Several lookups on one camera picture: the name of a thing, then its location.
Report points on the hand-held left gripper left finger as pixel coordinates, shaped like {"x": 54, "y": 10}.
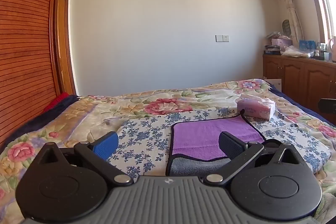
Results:
{"x": 106, "y": 145}

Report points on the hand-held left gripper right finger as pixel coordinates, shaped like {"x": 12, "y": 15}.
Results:
{"x": 231, "y": 145}

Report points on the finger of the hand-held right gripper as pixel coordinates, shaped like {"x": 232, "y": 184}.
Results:
{"x": 328, "y": 105}

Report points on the purple and grey towel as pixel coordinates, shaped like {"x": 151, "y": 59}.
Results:
{"x": 199, "y": 134}

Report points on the blue floral white cloth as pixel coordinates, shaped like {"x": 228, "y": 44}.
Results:
{"x": 147, "y": 134}

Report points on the large floral blanket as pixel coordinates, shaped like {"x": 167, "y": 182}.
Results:
{"x": 78, "y": 113}

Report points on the wooden cabinet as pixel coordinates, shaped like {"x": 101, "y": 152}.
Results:
{"x": 302, "y": 71}

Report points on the pink tissue box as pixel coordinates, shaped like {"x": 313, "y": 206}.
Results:
{"x": 256, "y": 108}

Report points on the pink thermos jug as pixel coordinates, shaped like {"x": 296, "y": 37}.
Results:
{"x": 333, "y": 49}

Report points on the white cardboard box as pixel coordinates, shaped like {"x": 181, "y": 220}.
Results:
{"x": 275, "y": 84}

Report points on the clear plastic bag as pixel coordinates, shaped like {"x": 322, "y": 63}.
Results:
{"x": 298, "y": 52}

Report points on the blue box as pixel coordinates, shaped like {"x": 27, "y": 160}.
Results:
{"x": 306, "y": 44}

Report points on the red cloth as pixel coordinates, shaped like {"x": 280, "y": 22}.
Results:
{"x": 55, "y": 102}

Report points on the pink storage box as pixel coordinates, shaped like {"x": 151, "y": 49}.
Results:
{"x": 281, "y": 42}

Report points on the stack of books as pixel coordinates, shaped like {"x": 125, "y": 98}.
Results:
{"x": 271, "y": 50}

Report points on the green hand fan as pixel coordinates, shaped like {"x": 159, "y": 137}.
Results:
{"x": 286, "y": 27}

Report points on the wooden door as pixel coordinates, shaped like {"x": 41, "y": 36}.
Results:
{"x": 64, "y": 37}

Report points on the wooden louvred wardrobe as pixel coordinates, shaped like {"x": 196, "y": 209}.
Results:
{"x": 23, "y": 43}

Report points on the white wall socket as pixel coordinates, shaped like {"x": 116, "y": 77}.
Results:
{"x": 222, "y": 38}

